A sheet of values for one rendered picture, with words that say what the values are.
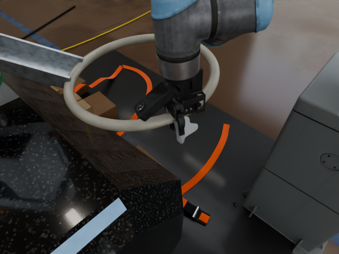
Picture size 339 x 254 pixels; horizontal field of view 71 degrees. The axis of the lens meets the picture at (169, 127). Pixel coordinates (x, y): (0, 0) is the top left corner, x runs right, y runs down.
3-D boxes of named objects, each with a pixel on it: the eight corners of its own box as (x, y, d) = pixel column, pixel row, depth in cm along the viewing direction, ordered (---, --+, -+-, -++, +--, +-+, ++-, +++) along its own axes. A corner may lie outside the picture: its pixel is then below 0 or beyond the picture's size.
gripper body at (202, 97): (205, 113, 60) (207, 72, 51) (174, 125, 58) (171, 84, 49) (191, 96, 65) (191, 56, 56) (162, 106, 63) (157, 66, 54)
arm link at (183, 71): (166, 68, 45) (149, 46, 51) (168, 88, 49) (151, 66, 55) (208, 55, 47) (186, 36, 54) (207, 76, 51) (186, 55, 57)
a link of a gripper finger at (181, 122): (187, 137, 60) (183, 107, 55) (181, 139, 59) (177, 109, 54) (179, 127, 64) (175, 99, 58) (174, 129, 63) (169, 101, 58)
